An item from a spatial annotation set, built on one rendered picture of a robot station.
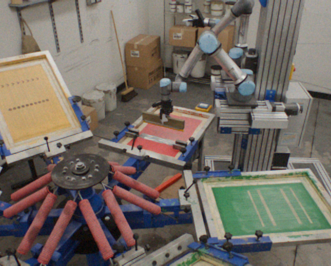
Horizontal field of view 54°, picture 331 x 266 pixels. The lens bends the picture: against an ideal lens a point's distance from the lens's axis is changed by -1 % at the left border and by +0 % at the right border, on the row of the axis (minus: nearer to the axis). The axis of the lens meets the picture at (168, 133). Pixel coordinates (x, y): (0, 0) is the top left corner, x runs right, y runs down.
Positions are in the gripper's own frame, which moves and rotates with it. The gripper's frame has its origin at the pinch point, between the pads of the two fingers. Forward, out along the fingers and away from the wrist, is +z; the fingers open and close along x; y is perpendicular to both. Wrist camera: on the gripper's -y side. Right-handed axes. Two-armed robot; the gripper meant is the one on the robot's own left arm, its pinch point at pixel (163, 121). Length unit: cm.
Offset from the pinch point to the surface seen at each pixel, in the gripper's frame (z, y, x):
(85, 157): -22, -4, -88
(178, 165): 6, 31, -40
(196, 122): 13.8, 16.4, 32.6
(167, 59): 82, -161, 354
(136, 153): 1.4, 1.4, -45.0
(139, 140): 13.6, -14.5, -13.3
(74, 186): -22, 5, -110
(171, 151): 13.7, 14.9, -17.4
